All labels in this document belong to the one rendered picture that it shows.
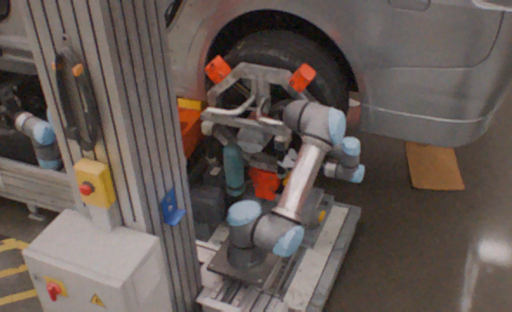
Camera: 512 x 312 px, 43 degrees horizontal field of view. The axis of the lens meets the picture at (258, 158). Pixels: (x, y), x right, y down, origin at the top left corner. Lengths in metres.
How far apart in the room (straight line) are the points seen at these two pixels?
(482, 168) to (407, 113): 1.32
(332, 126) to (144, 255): 0.78
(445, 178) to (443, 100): 1.21
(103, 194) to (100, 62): 0.40
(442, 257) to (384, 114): 0.95
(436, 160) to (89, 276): 2.79
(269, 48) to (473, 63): 0.86
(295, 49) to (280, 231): 1.02
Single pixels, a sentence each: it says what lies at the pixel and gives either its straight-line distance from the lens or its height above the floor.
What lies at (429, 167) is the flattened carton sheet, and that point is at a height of 0.01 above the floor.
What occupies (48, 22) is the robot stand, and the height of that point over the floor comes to 1.87.
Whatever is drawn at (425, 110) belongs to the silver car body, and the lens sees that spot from 2.95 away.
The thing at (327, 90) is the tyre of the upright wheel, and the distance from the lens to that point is 2.86.
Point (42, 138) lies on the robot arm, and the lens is 2.42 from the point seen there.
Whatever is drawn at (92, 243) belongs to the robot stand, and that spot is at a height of 1.23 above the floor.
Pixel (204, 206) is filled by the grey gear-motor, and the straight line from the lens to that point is 3.25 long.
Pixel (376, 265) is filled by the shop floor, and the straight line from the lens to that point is 3.48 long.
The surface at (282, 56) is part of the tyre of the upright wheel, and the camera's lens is 2.84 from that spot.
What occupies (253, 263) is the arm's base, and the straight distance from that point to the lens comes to 2.33.
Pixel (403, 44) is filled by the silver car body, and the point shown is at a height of 1.24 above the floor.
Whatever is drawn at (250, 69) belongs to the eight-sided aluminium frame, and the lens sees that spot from 2.84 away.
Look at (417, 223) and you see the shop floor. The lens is 3.74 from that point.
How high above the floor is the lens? 2.54
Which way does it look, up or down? 38 degrees down
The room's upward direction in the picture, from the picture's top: 3 degrees counter-clockwise
